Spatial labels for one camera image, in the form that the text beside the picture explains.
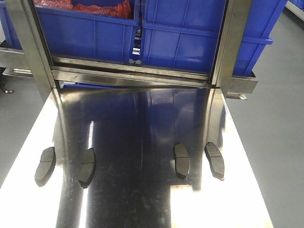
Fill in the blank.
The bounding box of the grey brake pad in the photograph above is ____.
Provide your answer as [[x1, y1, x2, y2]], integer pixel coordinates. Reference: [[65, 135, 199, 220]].
[[78, 148, 96, 189], [34, 147, 57, 187], [205, 142, 225, 181], [174, 143, 190, 180]]

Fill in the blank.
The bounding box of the right blue plastic crate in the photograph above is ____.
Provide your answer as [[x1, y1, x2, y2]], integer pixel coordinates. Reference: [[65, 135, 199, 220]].
[[141, 0, 286, 76]]

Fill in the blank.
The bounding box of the blue plastic crate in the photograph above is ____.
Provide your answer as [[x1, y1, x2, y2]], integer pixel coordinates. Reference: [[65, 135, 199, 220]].
[[141, 0, 286, 76], [36, 0, 140, 63]]

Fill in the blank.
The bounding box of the red mesh bag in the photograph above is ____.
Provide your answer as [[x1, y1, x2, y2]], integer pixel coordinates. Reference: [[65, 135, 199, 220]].
[[34, 0, 132, 19]]

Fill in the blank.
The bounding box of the left blue plastic crate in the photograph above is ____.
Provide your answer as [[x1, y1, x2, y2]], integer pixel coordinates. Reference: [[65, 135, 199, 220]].
[[36, 0, 140, 63]]

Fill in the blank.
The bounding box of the far-left blue crate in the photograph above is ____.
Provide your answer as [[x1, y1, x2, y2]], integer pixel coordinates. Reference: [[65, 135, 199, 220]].
[[0, 0, 22, 50]]

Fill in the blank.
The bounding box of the black cable with red plug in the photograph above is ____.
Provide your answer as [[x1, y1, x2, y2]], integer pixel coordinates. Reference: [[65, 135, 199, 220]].
[[0, 82, 14, 94]]

